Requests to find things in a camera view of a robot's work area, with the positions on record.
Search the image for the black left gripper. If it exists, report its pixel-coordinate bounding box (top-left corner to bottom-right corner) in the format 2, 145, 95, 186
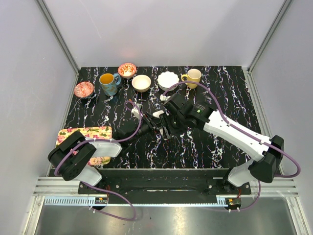
128, 112, 163, 144

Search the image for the white battery cover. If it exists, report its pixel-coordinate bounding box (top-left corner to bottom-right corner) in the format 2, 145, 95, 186
152, 110, 164, 118

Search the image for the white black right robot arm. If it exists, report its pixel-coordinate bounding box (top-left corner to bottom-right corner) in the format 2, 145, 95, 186
160, 94, 284, 194

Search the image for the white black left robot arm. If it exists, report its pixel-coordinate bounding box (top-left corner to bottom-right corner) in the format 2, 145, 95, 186
47, 111, 164, 194

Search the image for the white scalloped bowl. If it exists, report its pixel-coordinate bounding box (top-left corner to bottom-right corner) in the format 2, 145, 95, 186
157, 71, 179, 91

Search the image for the yellow mug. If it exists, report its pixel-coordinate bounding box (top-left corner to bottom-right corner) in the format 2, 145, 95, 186
181, 69, 202, 83

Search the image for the cream round bowl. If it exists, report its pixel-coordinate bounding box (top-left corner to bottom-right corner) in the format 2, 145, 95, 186
132, 75, 151, 93

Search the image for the floral rectangular tray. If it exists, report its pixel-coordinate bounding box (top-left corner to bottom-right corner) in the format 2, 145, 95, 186
55, 126, 112, 169

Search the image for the orange floral bowl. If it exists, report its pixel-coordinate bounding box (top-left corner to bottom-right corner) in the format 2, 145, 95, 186
118, 63, 137, 79

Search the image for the blue patterned mug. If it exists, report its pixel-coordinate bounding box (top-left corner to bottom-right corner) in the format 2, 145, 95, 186
99, 73, 121, 96

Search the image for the red patterned small dish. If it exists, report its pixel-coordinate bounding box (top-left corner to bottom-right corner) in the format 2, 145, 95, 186
74, 81, 94, 98

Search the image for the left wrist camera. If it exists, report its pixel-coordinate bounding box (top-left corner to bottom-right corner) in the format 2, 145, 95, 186
131, 104, 142, 119

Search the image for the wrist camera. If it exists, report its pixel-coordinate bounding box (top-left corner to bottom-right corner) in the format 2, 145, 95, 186
160, 94, 170, 101
131, 104, 142, 119

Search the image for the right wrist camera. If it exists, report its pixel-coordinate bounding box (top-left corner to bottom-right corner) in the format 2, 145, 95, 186
160, 94, 170, 101

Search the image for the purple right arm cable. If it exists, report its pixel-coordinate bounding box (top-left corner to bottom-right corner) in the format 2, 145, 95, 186
162, 81, 301, 212

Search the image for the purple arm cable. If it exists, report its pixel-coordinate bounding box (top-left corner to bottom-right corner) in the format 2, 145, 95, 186
162, 81, 301, 212
53, 100, 143, 221

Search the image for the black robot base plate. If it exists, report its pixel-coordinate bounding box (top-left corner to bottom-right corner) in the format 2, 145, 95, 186
96, 169, 251, 195

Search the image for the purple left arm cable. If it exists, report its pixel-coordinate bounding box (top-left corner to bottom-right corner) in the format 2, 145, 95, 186
53, 100, 143, 221

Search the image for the aluminium table edge rail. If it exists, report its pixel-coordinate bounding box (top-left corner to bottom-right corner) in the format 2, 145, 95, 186
33, 177, 298, 197

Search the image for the aluminium corner frame post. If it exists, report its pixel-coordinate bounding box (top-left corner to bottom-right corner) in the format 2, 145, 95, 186
247, 0, 293, 72

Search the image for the left aluminium frame post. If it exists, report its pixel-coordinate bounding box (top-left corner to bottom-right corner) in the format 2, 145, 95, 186
35, 0, 80, 74

